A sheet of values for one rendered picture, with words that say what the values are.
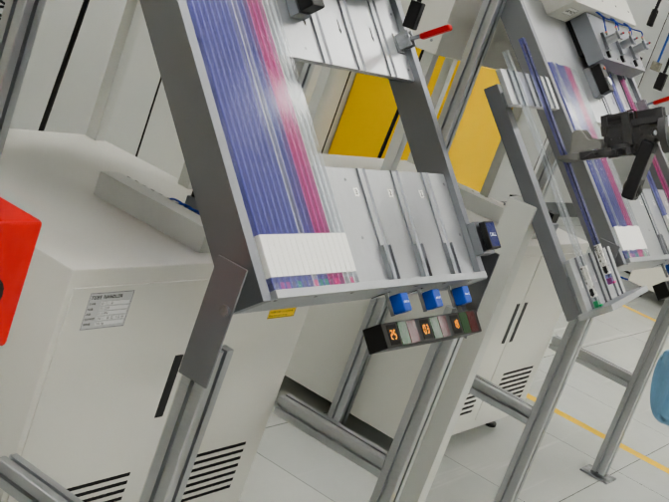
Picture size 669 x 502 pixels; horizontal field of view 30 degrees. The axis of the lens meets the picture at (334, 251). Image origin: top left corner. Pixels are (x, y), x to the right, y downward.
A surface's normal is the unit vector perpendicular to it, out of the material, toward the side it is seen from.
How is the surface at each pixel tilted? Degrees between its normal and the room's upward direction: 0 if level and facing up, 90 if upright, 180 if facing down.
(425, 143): 90
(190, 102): 90
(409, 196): 48
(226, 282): 90
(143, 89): 90
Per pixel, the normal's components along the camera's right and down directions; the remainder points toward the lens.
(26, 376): -0.52, 0.03
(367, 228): 0.80, -0.32
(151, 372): 0.79, 0.40
